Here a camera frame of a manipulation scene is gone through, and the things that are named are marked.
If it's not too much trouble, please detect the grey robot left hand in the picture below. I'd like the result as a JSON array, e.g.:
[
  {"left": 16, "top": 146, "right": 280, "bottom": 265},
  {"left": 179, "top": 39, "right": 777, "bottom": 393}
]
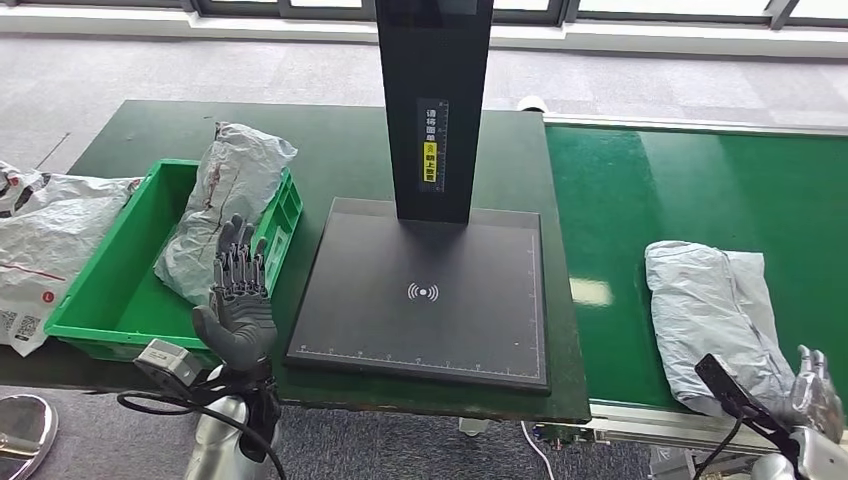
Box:
[{"left": 192, "top": 213, "right": 280, "bottom": 372}]

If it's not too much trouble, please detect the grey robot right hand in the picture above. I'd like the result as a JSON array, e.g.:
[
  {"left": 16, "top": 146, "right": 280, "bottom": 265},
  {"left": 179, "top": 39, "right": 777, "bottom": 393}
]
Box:
[{"left": 788, "top": 344, "right": 846, "bottom": 442}]

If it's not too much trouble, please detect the grey parcel with red line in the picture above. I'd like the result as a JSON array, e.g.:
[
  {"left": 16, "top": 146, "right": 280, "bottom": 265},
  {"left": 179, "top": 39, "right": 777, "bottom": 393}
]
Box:
[{"left": 153, "top": 121, "right": 299, "bottom": 307}]

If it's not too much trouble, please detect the plain grey parcel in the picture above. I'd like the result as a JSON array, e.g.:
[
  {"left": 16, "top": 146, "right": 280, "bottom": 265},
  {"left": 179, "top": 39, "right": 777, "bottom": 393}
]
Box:
[{"left": 644, "top": 240, "right": 796, "bottom": 419}]

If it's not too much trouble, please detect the black inbound scanner machine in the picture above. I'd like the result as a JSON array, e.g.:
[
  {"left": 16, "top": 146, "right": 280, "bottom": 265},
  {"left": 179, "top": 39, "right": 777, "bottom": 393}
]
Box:
[{"left": 284, "top": 0, "right": 552, "bottom": 397}]

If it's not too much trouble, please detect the white parcel with QR label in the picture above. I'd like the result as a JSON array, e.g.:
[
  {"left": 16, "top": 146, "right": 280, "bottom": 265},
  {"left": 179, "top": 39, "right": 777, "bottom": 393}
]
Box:
[{"left": 0, "top": 160, "right": 142, "bottom": 358}]

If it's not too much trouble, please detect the green conveyor belt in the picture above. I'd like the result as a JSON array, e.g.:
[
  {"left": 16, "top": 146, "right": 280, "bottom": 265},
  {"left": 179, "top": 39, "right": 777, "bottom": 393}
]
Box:
[{"left": 544, "top": 125, "right": 848, "bottom": 425}]

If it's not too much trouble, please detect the green plastic crate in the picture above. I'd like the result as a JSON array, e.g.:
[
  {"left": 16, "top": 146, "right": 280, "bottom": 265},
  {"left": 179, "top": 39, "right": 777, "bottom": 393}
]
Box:
[{"left": 44, "top": 158, "right": 305, "bottom": 369}]

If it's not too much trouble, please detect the dark green table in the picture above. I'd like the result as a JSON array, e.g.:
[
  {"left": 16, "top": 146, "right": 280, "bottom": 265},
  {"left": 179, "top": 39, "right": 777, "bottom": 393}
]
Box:
[{"left": 0, "top": 100, "right": 592, "bottom": 425}]

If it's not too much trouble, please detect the yellow black scanner label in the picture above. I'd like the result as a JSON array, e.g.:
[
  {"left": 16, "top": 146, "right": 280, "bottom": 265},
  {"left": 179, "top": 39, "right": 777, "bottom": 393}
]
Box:
[{"left": 417, "top": 97, "right": 450, "bottom": 194}]

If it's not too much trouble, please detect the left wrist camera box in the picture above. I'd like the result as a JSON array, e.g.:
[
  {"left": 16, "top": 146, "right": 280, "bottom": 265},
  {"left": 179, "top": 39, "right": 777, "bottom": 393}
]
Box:
[{"left": 133, "top": 339, "right": 203, "bottom": 392}]

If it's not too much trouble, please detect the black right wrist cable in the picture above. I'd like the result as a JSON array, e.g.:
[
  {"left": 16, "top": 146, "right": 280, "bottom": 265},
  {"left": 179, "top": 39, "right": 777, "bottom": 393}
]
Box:
[{"left": 692, "top": 417, "right": 747, "bottom": 480}]

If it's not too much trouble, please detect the aluminium conveyor frame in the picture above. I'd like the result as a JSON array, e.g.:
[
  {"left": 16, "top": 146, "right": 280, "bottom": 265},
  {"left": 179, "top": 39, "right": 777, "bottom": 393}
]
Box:
[{"left": 543, "top": 112, "right": 848, "bottom": 480}]

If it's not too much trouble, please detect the white floor cable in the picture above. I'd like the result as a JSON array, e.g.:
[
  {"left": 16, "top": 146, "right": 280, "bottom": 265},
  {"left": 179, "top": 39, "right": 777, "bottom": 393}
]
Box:
[{"left": 519, "top": 420, "right": 556, "bottom": 480}]

